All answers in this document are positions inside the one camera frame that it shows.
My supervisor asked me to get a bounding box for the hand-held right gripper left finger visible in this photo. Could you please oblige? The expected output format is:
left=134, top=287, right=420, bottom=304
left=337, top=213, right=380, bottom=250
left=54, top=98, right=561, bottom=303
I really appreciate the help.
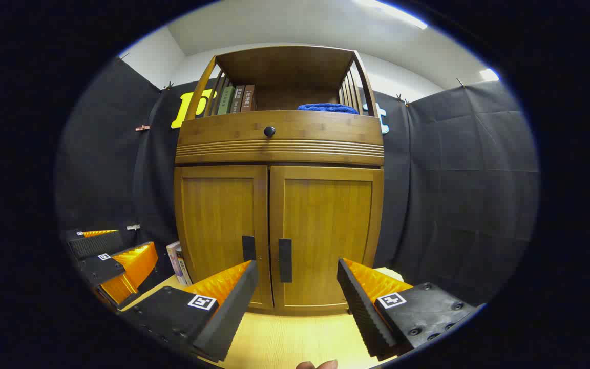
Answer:
left=121, top=260, right=260, bottom=362

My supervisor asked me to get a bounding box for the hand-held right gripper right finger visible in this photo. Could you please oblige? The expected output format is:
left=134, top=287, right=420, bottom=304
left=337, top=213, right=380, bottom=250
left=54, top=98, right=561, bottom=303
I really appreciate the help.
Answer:
left=337, top=258, right=482, bottom=359

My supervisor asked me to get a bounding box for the wooden double-door shoe cabinet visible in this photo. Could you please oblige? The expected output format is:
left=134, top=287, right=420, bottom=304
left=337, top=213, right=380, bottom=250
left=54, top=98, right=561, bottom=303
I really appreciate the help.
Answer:
left=174, top=45, right=385, bottom=316

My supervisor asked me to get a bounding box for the white pink booklet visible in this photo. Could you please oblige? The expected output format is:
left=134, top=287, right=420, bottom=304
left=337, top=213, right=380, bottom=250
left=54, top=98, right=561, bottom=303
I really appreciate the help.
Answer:
left=166, top=241, right=187, bottom=286

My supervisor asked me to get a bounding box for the grey booklet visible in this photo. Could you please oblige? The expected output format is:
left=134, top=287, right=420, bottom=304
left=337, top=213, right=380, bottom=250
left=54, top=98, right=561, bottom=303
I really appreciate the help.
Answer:
left=176, top=249, right=193, bottom=286

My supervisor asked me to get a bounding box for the black backdrop cloth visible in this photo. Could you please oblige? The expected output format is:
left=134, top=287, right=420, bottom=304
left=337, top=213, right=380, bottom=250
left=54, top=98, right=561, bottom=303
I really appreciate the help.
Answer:
left=54, top=56, right=539, bottom=308

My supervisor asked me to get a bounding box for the green book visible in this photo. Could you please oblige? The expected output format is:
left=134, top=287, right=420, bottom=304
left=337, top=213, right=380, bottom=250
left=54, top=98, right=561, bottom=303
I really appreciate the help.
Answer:
left=217, top=86, right=236, bottom=115

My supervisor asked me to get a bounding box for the blue towel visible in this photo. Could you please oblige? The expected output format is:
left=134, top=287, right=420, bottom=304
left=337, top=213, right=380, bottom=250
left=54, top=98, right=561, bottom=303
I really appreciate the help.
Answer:
left=298, top=103, right=360, bottom=115

